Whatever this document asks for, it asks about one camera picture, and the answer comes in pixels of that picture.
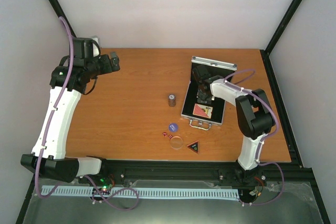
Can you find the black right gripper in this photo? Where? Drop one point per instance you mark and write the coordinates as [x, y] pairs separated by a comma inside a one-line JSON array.
[[202, 98]]

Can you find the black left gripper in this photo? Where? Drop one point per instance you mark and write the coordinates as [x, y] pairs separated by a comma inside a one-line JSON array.
[[108, 67]]

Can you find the red playing card box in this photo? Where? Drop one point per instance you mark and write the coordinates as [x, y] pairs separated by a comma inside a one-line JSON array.
[[203, 111]]

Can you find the aluminium poker case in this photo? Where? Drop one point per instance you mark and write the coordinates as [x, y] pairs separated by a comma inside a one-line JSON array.
[[203, 72]]

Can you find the brown poker chip stack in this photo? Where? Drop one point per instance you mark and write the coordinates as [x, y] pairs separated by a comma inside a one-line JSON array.
[[172, 100]]

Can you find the purple round dealer chip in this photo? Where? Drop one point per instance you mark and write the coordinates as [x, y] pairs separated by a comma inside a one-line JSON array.
[[173, 127]]

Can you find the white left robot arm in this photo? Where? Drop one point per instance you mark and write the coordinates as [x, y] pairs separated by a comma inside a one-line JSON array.
[[68, 83]]

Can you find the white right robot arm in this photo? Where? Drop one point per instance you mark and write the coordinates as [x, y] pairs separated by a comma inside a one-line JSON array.
[[255, 117]]

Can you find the black triangular button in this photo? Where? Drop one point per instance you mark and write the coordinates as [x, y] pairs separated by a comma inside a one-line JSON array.
[[194, 147]]

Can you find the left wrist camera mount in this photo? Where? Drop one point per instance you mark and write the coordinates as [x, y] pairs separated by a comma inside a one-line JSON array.
[[96, 46]]

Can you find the light blue cable duct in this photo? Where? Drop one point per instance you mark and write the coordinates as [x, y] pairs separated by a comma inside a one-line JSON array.
[[148, 193]]

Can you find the black aluminium frame rail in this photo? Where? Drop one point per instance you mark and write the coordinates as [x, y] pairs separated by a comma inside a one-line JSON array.
[[302, 54]]

